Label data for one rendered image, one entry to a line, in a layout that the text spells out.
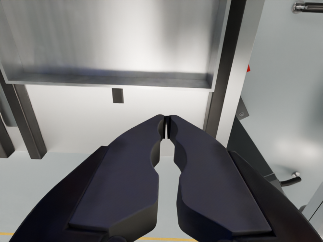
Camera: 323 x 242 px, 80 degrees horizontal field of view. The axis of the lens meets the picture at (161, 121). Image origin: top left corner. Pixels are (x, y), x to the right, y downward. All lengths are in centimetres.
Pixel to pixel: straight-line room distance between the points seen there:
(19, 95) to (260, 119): 136
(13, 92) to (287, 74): 133
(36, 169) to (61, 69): 165
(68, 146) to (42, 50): 16
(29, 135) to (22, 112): 4
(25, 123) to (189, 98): 25
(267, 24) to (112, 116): 108
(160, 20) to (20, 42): 18
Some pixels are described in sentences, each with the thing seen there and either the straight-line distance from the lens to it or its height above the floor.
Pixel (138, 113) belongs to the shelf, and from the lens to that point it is 30.
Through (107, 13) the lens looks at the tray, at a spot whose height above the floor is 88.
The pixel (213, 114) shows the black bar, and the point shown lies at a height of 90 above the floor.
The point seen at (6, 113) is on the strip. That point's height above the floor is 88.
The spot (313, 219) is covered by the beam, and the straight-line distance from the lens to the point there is 144.
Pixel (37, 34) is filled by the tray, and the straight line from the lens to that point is 31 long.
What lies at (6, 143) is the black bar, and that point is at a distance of 41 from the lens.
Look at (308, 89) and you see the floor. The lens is 152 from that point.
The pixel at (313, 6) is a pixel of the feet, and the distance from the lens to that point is 127.
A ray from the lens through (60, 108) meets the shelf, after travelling 34.
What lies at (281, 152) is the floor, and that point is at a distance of 174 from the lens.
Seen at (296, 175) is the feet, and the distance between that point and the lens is 194.
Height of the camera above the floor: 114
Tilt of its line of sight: 59 degrees down
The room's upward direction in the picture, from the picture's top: 179 degrees counter-clockwise
